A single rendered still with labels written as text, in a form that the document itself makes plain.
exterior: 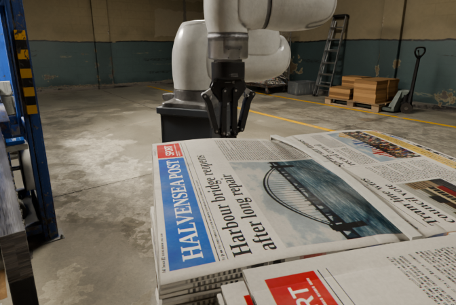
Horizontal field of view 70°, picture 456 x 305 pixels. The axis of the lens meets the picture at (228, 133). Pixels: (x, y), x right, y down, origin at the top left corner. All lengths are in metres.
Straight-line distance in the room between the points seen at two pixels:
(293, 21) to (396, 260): 0.58
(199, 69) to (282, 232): 0.83
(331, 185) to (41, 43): 9.46
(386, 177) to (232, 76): 0.42
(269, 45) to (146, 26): 9.43
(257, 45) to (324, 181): 0.76
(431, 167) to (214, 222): 0.27
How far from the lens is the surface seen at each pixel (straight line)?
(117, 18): 10.15
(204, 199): 0.30
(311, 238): 0.26
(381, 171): 0.41
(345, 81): 7.42
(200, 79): 1.05
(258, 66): 1.08
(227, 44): 0.70
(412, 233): 0.29
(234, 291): 0.21
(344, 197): 0.33
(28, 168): 2.52
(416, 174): 0.41
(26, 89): 2.11
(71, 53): 9.78
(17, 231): 0.88
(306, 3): 0.74
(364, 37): 8.02
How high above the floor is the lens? 1.20
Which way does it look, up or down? 15 degrees down
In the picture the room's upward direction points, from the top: straight up
